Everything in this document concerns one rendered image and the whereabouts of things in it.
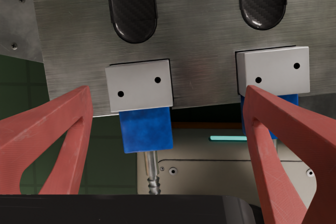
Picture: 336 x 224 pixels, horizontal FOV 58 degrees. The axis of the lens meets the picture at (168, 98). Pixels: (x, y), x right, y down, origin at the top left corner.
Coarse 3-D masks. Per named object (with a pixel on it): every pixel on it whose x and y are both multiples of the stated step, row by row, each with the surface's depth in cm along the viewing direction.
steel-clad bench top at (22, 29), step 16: (0, 0) 31; (16, 0) 31; (32, 0) 31; (0, 16) 31; (16, 16) 31; (32, 16) 31; (0, 32) 31; (16, 32) 31; (32, 32) 31; (0, 48) 31; (16, 48) 31; (32, 48) 31; (304, 96) 32; (320, 96) 32; (320, 112) 32
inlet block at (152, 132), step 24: (120, 72) 24; (144, 72) 24; (168, 72) 24; (120, 96) 24; (144, 96) 24; (168, 96) 24; (120, 120) 26; (144, 120) 25; (168, 120) 26; (144, 144) 26; (168, 144) 26
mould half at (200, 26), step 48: (48, 0) 25; (96, 0) 25; (192, 0) 25; (288, 0) 25; (48, 48) 26; (96, 48) 26; (144, 48) 26; (192, 48) 26; (240, 48) 26; (96, 96) 27; (192, 96) 27; (240, 96) 27
